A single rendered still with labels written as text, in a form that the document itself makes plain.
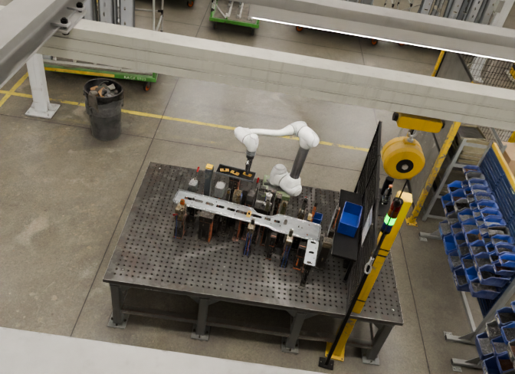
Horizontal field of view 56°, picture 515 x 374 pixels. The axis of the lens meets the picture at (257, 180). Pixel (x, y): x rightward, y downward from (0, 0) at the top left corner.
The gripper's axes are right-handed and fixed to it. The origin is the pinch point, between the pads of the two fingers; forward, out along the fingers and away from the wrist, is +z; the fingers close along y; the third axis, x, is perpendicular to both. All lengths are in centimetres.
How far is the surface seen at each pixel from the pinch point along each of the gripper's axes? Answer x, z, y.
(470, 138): 197, 9, -216
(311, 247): 83, 20, 40
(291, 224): 57, 20, 23
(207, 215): -12, 17, 57
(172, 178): -82, 50, -3
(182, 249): -24, 50, 76
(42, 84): -343, 74, -101
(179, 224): -34, 34, 65
